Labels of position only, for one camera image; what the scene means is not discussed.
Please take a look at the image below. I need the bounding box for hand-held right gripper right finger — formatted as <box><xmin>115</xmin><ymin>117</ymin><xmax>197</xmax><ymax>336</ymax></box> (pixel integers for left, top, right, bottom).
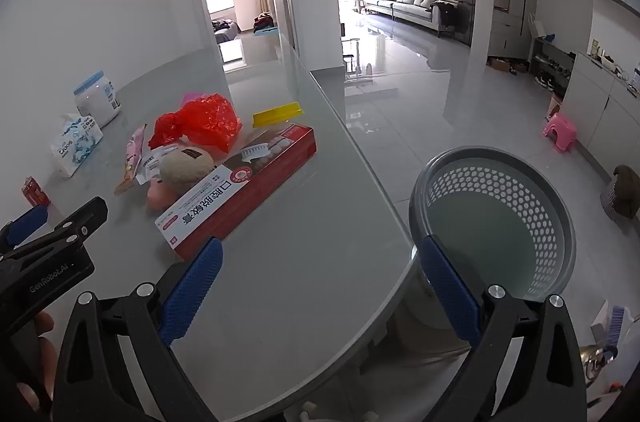
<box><xmin>420</xmin><ymin>235</ymin><xmax>588</xmax><ymax>422</ymax></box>

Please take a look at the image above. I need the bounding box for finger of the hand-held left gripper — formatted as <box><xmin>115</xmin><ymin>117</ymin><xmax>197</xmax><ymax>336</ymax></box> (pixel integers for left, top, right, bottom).
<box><xmin>0</xmin><ymin>205</ymin><xmax>49</xmax><ymax>250</ymax></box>
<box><xmin>27</xmin><ymin>196</ymin><xmax>109</xmax><ymax>253</ymax></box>

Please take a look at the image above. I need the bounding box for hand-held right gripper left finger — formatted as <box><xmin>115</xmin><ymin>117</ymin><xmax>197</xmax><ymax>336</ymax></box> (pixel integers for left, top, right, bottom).
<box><xmin>52</xmin><ymin>237</ymin><xmax>224</xmax><ymax>422</ymax></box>

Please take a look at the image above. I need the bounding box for pink toy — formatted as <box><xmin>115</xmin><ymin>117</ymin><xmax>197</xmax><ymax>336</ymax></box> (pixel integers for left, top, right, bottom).
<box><xmin>145</xmin><ymin>182</ymin><xmax>183</xmax><ymax>210</ymax></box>

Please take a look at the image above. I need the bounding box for grey perforated plastic basket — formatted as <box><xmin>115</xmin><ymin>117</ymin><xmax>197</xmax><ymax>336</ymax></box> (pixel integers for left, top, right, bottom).
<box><xmin>409</xmin><ymin>145</ymin><xmax>577</xmax><ymax>303</ymax></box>

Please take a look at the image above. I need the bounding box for red toothpaste box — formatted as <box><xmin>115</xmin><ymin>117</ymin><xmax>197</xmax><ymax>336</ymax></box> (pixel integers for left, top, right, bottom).
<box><xmin>155</xmin><ymin>123</ymin><xmax>318</xmax><ymax>260</ymax></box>

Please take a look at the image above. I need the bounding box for beige round sponge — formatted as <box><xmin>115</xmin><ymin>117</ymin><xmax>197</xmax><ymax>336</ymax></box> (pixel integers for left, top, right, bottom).
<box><xmin>159</xmin><ymin>148</ymin><xmax>216</xmax><ymax>194</ymax></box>

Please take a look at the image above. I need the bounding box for yellow square lid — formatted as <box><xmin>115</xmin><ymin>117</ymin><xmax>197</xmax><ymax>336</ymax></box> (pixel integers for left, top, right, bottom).
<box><xmin>252</xmin><ymin>102</ymin><xmax>304</xmax><ymax>128</ymax></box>

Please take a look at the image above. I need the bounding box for person's left hand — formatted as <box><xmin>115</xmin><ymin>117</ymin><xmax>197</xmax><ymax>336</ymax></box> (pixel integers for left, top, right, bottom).
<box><xmin>15</xmin><ymin>309</ymin><xmax>62</xmax><ymax>410</ymax></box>

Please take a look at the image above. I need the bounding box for small red carton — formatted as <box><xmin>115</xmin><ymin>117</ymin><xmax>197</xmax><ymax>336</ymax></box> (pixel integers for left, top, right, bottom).
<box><xmin>21</xmin><ymin>177</ymin><xmax>51</xmax><ymax>207</ymax></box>

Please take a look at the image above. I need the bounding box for tissue pack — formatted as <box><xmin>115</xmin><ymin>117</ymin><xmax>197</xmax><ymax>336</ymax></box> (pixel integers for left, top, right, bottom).
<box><xmin>50</xmin><ymin>113</ymin><xmax>104</xmax><ymax>177</ymax></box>

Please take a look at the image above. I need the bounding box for pink snack wrapper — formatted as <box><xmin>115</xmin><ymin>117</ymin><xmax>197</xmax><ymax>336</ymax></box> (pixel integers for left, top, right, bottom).
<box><xmin>114</xmin><ymin>125</ymin><xmax>149</xmax><ymax>195</ymax></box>

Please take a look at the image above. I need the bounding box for white paper packet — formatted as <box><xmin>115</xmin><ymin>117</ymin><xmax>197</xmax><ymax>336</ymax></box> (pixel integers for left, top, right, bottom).
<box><xmin>136</xmin><ymin>145</ymin><xmax>182</xmax><ymax>183</ymax></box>

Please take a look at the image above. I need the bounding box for white jar with blue lid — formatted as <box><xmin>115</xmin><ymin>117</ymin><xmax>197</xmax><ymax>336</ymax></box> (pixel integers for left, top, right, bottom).
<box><xmin>73</xmin><ymin>70</ymin><xmax>122</xmax><ymax>126</ymax></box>

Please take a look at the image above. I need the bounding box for red plastic bag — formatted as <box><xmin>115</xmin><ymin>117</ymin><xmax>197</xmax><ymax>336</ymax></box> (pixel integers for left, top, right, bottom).
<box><xmin>148</xmin><ymin>93</ymin><xmax>243</xmax><ymax>153</ymax></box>

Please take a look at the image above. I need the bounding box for white box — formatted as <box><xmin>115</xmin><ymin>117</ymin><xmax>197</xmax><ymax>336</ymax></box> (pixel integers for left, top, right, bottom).
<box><xmin>590</xmin><ymin>302</ymin><xmax>615</xmax><ymax>345</ymax></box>

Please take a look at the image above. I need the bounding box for steel kettle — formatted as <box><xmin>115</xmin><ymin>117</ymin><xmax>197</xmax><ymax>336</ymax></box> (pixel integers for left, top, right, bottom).
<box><xmin>579</xmin><ymin>342</ymin><xmax>620</xmax><ymax>387</ymax></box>

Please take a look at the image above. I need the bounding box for blue bristle brush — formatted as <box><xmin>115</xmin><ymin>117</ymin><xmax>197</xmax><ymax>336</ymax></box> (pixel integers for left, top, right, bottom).
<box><xmin>602</xmin><ymin>305</ymin><xmax>629</xmax><ymax>362</ymax></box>

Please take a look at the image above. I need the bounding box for checked basket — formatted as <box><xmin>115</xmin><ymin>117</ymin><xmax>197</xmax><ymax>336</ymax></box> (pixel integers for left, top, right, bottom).
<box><xmin>599</xmin><ymin>179</ymin><xmax>640</xmax><ymax>220</ymax></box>

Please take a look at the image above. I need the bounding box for pink plastic stool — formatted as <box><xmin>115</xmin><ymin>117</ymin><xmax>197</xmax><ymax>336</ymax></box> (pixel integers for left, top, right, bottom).
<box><xmin>541</xmin><ymin>112</ymin><xmax>579</xmax><ymax>153</ymax></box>

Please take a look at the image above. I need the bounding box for white low cabinet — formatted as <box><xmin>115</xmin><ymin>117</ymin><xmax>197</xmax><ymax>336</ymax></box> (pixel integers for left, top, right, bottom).
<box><xmin>562</xmin><ymin>50</ymin><xmax>640</xmax><ymax>185</ymax></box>

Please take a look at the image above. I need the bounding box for shoe rack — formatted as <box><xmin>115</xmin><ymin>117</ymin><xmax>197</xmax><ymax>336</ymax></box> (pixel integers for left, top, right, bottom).
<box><xmin>527</xmin><ymin>35</ymin><xmax>577</xmax><ymax>93</ymax></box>

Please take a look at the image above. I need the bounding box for grey sofa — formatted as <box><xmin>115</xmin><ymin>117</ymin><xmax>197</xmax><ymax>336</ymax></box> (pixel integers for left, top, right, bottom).
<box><xmin>364</xmin><ymin>0</ymin><xmax>462</xmax><ymax>37</ymax></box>

